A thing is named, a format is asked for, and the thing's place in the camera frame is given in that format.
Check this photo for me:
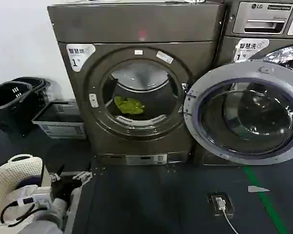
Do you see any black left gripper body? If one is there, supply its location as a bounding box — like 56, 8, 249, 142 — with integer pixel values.
50, 177, 83, 201

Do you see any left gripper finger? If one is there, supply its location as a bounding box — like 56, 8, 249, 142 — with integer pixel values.
72, 171, 93, 183
50, 164, 65, 183

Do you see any dark purple garment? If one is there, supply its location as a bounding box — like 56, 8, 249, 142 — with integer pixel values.
15, 175, 43, 190

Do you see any grey slatted plastic crate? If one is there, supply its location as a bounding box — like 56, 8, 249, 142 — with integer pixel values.
31, 100, 87, 140

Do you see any white perforated laundry basket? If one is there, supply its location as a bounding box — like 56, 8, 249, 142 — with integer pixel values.
0, 154, 83, 234

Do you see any black plastic basket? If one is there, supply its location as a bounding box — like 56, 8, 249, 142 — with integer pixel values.
0, 81, 34, 134
11, 77, 52, 117

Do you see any green cloth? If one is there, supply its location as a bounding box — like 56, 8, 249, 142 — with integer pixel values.
114, 96, 146, 115

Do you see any white plug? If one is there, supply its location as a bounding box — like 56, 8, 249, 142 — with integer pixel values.
215, 196, 227, 211

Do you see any black floor socket box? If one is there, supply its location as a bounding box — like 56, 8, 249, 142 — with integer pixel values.
208, 192, 235, 215

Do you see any grey dryer with round opening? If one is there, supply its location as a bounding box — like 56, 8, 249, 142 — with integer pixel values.
47, 3, 227, 167

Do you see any white floor tape piece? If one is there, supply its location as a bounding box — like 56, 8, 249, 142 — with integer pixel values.
247, 185, 271, 194

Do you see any round glass dryer door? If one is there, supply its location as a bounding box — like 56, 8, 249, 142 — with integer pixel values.
183, 61, 293, 166

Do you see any green floor tape strip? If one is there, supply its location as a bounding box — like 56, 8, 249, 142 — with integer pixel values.
242, 166, 289, 234

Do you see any grey washing machine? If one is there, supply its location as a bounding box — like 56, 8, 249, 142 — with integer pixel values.
202, 0, 293, 167

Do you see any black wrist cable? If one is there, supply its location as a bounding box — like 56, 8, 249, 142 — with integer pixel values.
0, 199, 41, 228

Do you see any white power cable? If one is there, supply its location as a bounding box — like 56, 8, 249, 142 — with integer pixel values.
220, 208, 239, 234

